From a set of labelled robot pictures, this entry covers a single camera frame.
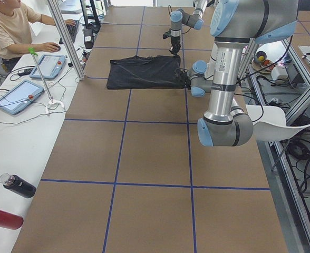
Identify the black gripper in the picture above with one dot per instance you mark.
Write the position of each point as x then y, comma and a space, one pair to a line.
174, 41
185, 79

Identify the black graphic t-shirt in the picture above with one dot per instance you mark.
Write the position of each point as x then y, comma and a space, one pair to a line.
137, 72

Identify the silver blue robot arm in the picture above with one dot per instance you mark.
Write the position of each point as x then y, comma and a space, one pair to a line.
179, 17
233, 25

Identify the bowl with yellow ball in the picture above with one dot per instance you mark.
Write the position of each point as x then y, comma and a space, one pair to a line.
260, 57

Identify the black box with label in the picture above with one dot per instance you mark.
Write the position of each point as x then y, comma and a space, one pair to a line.
88, 39

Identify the white plastic chair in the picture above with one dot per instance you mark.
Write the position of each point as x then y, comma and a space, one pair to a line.
270, 123

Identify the black keyboard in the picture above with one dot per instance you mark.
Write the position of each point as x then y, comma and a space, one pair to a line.
73, 30

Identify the far blue teach pendant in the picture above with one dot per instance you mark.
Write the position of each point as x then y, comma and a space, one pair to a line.
51, 65

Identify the blue teach pendant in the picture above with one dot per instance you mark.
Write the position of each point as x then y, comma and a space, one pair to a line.
20, 97
51, 65

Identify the metal reacher grabber stick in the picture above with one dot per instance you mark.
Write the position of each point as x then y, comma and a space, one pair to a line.
52, 102

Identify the near blue teach pendant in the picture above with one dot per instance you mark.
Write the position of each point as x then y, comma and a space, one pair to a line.
20, 97

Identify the seated person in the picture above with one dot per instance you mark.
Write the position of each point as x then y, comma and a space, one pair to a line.
15, 32

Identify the black water bottle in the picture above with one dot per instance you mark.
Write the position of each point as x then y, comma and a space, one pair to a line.
17, 185

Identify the red water bottle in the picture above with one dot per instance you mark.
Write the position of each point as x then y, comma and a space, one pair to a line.
10, 221

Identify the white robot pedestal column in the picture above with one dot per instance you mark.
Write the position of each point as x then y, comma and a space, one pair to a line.
210, 60

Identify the aluminium frame post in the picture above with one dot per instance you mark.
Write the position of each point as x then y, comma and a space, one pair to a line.
66, 38

